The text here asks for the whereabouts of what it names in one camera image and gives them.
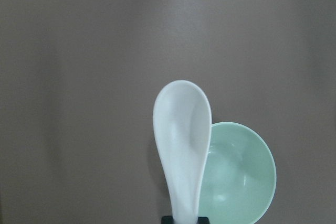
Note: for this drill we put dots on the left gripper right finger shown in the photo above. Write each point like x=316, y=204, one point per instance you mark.
x=203, y=220

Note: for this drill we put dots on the mint green bowl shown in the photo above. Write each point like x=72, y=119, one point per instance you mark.
x=240, y=177

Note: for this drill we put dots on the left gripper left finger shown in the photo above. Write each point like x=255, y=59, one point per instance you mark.
x=167, y=220

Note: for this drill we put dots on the white ceramic spoon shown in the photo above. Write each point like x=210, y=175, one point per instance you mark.
x=182, y=121

